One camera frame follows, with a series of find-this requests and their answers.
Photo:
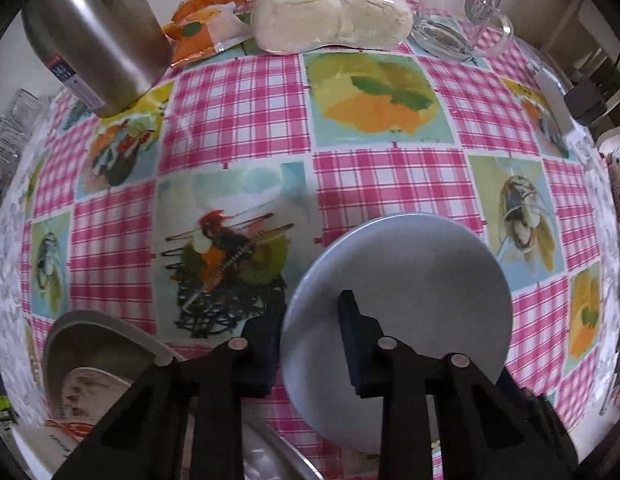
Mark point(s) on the stainless steel round plate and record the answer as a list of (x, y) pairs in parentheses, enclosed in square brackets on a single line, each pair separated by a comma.
[(90, 340)]

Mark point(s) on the small white bowl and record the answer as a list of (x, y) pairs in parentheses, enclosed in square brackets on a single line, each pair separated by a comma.
[(414, 270)]

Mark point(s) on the small white box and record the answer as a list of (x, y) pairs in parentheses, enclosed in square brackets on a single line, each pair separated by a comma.
[(554, 100)]

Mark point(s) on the stainless steel thermos jug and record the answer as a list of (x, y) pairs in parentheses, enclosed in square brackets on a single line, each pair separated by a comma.
[(95, 35)]

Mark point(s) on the black power adapter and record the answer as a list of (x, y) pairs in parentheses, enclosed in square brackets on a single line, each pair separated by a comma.
[(587, 102)]

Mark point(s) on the orange snack packet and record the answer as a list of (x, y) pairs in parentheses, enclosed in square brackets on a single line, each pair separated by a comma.
[(200, 35)]

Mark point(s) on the white plastic basket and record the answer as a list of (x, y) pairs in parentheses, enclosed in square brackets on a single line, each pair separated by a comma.
[(612, 140)]

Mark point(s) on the pink floral round plate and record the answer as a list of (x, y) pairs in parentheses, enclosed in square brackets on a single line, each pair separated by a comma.
[(90, 395)]

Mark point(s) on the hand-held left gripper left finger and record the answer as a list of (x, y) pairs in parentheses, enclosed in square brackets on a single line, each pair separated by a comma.
[(262, 360)]

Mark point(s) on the bag of steamed buns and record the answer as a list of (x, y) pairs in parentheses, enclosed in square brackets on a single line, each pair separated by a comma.
[(315, 10)]

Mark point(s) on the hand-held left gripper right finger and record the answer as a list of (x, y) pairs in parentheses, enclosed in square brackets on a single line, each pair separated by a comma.
[(355, 340)]

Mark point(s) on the pink checked tablecloth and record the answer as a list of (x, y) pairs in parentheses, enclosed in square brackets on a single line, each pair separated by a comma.
[(240, 110)]

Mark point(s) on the grey floral cloth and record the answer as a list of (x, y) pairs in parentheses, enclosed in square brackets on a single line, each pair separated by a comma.
[(7, 270)]

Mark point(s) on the clear glass mug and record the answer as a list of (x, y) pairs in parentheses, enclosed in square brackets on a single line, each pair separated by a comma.
[(439, 35)]

